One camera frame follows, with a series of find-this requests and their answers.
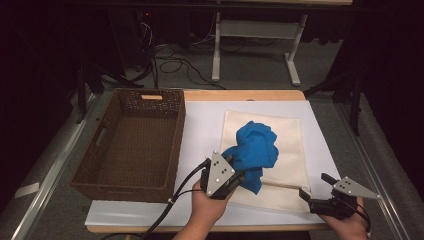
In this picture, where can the brown wicker basket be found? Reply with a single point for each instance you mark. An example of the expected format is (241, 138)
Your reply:
(133, 150)

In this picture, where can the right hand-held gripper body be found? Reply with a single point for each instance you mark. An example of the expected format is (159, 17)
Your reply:
(353, 190)

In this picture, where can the blue cloth garment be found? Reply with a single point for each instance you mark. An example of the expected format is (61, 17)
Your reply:
(256, 146)

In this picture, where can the metal rail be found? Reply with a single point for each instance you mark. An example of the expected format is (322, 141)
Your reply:
(60, 160)
(366, 160)

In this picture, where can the white table mat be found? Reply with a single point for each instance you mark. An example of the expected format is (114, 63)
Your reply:
(200, 133)

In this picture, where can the person's right hand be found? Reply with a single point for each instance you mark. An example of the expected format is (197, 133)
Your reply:
(346, 230)

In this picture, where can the white-framed desk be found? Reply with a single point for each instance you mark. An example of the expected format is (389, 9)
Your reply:
(216, 50)

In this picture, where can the person's left hand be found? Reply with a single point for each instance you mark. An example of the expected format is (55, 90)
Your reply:
(208, 210)

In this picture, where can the cream mesh laundry bag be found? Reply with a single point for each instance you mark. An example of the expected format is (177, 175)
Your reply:
(290, 150)

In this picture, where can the black computer tower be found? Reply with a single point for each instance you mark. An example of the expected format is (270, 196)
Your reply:
(133, 33)

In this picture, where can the white tape strip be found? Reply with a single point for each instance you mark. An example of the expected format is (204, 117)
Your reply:
(26, 190)

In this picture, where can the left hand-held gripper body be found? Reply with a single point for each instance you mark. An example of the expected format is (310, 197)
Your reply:
(218, 170)

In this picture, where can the black stand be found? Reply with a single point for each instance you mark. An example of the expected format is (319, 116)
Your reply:
(81, 93)
(356, 100)

